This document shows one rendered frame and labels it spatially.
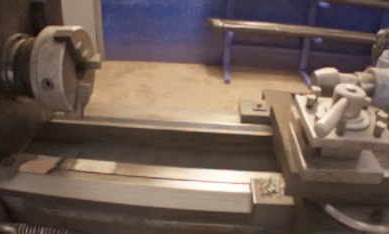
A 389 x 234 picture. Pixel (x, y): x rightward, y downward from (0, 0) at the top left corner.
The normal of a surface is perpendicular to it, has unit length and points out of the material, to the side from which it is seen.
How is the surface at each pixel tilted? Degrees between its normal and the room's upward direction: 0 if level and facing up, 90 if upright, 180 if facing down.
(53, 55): 52
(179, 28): 90
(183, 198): 36
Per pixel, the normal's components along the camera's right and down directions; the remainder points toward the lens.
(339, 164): 0.04, -0.86
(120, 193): -0.01, -0.40
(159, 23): -0.06, 0.51
